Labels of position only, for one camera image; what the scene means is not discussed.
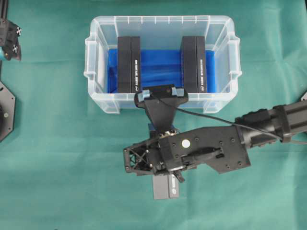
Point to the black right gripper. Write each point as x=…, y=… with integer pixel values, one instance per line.
x=220, y=147

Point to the blue cloth liner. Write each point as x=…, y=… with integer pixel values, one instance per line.
x=159, y=67

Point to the black aluminium frame rail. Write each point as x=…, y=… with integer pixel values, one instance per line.
x=3, y=8

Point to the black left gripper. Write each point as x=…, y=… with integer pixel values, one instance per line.
x=9, y=44

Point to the black camera box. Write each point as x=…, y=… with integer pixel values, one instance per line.
x=193, y=64
x=129, y=64
x=165, y=187

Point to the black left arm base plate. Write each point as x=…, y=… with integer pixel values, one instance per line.
x=7, y=109

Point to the clear plastic storage case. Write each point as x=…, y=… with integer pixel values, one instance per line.
x=161, y=38

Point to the green table cloth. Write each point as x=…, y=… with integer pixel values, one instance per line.
x=62, y=166

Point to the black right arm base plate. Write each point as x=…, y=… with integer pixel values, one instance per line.
x=304, y=97

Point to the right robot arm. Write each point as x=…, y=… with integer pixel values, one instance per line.
x=264, y=126

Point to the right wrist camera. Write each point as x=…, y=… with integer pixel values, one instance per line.
x=160, y=104

